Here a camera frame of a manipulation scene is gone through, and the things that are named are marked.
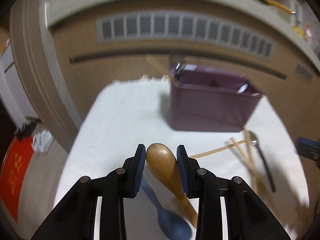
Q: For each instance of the white spoon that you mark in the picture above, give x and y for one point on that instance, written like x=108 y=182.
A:
x=243 y=88

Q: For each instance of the wooden kitchen cabinet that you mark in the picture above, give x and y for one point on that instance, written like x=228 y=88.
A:
x=112 y=65

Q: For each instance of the wooden spoon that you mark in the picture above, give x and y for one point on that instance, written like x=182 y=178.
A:
x=162 y=162

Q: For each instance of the red floor mat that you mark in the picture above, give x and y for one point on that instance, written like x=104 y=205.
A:
x=15 y=175

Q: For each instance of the long grey vent grille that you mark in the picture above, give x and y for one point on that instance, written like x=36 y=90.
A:
x=185 y=28

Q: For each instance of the white kitchen countertop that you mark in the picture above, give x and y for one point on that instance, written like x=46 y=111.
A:
x=150 y=2

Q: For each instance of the purple utensil box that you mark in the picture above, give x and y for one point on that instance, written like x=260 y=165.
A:
x=210 y=110

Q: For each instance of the clear bottle orange cap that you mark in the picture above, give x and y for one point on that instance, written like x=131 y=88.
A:
x=308 y=33

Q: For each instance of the wooden chopstick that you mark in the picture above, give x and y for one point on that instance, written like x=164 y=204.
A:
x=157 y=66
x=215 y=150
x=260 y=185
x=251 y=160

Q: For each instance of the dark shoe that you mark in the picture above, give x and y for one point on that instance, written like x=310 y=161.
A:
x=27 y=128

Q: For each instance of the blue spoon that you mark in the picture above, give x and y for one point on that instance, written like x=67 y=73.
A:
x=175 y=227

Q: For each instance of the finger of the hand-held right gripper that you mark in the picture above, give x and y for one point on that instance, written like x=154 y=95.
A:
x=308 y=146

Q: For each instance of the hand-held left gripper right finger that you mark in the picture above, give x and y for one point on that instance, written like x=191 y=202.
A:
x=183 y=170

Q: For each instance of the white shelf cabinet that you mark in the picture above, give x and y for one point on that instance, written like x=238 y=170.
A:
x=11 y=80

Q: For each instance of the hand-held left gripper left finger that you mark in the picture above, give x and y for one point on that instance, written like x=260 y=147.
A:
x=138 y=170

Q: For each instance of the short grey vent grille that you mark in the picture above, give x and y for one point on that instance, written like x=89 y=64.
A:
x=303 y=73

